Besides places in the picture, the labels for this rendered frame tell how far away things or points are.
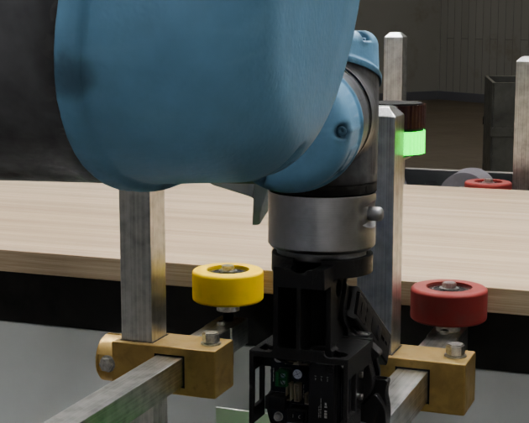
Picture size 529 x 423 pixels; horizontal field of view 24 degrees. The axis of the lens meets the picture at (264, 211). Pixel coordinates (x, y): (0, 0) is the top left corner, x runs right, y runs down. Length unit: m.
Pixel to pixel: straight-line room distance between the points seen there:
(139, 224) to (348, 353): 0.45
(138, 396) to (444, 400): 0.28
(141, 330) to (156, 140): 0.97
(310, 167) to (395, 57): 1.57
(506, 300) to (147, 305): 0.38
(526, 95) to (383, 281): 1.10
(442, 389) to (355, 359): 0.33
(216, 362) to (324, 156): 0.56
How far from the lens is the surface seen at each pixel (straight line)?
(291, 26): 0.30
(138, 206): 1.23
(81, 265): 1.49
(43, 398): 1.60
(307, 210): 0.82
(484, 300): 1.28
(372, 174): 0.83
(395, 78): 2.25
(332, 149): 0.69
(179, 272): 1.44
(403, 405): 1.07
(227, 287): 1.33
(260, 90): 0.29
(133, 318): 1.26
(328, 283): 0.82
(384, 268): 1.15
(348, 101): 0.71
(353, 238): 0.83
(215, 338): 1.24
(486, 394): 1.39
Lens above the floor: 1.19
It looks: 9 degrees down
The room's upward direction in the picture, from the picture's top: straight up
